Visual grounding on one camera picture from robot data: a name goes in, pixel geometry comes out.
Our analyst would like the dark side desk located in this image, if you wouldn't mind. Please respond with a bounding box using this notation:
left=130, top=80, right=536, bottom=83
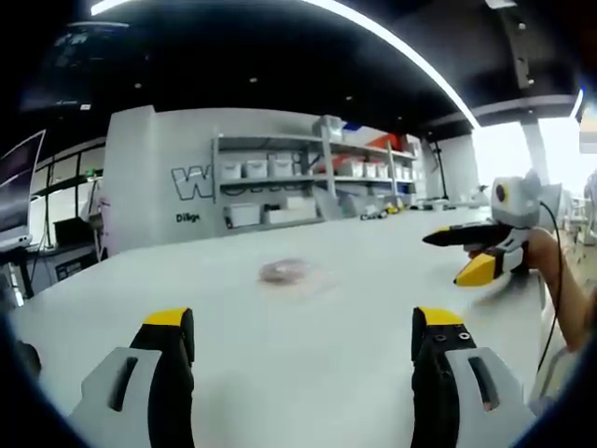
left=0, top=242, right=109, bottom=302

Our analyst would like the grey metal shelf rack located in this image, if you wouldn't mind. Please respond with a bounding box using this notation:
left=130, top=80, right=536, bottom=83
left=212, top=132, right=420, bottom=231

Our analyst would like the long ceiling light strip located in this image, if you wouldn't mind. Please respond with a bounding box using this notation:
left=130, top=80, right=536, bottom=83
left=90, top=0, right=481, bottom=130

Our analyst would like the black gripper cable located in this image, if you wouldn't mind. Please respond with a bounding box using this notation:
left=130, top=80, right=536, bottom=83
left=535, top=199, right=566, bottom=374

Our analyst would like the small tools cluster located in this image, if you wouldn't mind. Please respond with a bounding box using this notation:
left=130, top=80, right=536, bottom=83
left=359, top=203, right=403, bottom=221

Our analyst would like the black laptop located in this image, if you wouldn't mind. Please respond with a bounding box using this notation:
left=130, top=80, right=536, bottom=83
left=52, top=216, right=95, bottom=247

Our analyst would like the clear resealable bag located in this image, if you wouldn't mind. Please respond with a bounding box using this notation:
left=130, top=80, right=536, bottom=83
left=257, top=256, right=338, bottom=299

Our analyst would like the computer monitor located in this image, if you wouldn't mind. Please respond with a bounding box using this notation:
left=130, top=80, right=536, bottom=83
left=0, top=129, right=48, bottom=249

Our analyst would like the black tripod stand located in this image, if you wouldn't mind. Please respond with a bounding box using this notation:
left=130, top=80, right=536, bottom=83
left=427, top=137, right=451, bottom=203

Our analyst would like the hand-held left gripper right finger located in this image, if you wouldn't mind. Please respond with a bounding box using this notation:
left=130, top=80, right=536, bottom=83
left=410, top=305, right=538, bottom=448

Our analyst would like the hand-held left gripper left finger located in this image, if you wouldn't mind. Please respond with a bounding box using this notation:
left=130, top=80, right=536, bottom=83
left=69, top=306, right=196, bottom=448

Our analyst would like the row of white storage boxes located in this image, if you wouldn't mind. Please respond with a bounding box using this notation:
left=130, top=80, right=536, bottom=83
left=219, top=156, right=416, bottom=183

